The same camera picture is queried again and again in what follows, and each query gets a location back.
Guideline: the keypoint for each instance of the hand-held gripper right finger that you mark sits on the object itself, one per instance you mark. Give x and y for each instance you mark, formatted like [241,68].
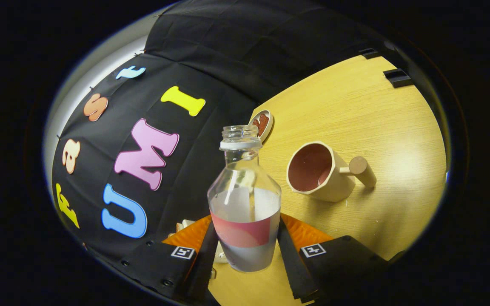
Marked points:
[338,263]

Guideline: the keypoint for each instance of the black table clamp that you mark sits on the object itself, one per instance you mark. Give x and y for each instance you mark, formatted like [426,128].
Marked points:
[398,77]
[370,53]

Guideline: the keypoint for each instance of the clear juice bottle pink label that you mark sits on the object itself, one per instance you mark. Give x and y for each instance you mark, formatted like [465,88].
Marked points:
[245,221]

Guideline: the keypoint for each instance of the wooden table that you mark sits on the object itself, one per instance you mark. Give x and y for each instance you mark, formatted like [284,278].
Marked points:
[355,110]

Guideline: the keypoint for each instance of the white toaster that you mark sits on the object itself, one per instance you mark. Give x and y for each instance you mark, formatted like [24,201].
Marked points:
[185,224]

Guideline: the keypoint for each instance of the white round plate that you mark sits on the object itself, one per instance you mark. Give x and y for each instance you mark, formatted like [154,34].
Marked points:
[269,127]

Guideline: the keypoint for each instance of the black backdrop cloth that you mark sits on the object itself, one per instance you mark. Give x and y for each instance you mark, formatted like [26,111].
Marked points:
[211,51]

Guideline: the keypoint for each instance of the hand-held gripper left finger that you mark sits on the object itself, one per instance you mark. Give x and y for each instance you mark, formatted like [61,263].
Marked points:
[155,263]

